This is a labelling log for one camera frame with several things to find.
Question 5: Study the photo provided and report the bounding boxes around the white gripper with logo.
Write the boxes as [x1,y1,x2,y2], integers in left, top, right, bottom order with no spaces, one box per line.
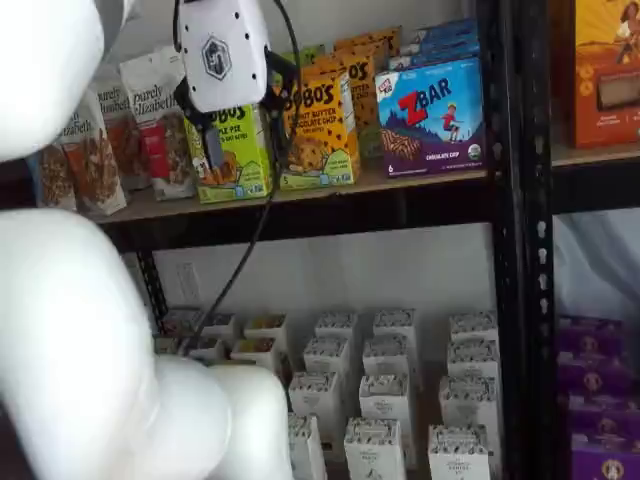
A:
[174,0,297,174]

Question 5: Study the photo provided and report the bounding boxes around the orange Bobo's peanut butter box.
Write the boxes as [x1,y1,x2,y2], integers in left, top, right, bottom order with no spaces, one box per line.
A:
[299,48,377,134]
[332,25,404,60]
[277,69,362,191]

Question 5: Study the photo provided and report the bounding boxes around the green Bobo's apple pie box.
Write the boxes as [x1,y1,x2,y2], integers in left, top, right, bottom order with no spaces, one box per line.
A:
[279,43,327,69]
[183,102,274,205]

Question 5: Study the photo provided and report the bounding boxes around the wooden shelf board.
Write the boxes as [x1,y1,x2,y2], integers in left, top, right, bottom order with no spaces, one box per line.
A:
[92,158,491,225]
[551,142,640,169]

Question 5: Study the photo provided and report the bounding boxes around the ZBar chocolate chip box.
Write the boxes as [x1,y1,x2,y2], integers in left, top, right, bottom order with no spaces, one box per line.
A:
[374,57,487,179]

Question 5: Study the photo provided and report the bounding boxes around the blue ZBar box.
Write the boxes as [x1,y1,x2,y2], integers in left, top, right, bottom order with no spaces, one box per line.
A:
[388,49,482,70]
[412,18,479,44]
[399,38,481,58]

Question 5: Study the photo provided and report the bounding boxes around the white Organic Pantry box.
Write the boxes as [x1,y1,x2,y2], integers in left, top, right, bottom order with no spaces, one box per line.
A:
[373,308,419,346]
[303,335,351,376]
[343,417,406,480]
[288,370,342,444]
[449,312,500,346]
[428,424,494,480]
[362,335,412,380]
[288,413,327,480]
[314,312,359,342]
[446,340,501,381]
[438,375,501,431]
[358,373,414,426]

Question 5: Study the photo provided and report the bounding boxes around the white cartons on lower shelf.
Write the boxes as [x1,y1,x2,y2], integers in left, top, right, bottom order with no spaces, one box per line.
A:
[149,304,501,480]

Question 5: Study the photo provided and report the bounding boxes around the large orange cereal box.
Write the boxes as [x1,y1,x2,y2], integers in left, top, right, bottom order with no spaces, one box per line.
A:
[567,0,640,150]

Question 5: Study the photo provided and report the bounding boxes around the purple snack box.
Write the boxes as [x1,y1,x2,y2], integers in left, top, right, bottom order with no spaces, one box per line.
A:
[557,349,632,397]
[557,313,626,355]
[569,432,640,480]
[567,392,640,437]

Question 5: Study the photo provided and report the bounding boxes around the granola bag with red label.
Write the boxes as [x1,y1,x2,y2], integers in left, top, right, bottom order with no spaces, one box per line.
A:
[119,47,197,202]

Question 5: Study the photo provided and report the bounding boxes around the Purely Elizabeth granola bag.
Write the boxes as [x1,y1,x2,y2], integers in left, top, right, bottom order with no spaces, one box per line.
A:
[94,74,151,192]

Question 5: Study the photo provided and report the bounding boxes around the granola bag with orange label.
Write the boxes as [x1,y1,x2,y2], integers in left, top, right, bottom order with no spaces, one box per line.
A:
[57,89,129,217]

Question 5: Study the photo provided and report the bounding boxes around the white carton with colourful print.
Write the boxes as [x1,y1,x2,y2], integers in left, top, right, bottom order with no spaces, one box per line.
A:
[199,312,236,341]
[187,337,226,364]
[153,335,187,357]
[162,308,201,337]
[243,313,290,345]
[229,337,279,372]

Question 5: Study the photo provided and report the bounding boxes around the black cable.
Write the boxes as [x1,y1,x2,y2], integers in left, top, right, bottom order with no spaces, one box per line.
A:
[172,0,304,357]

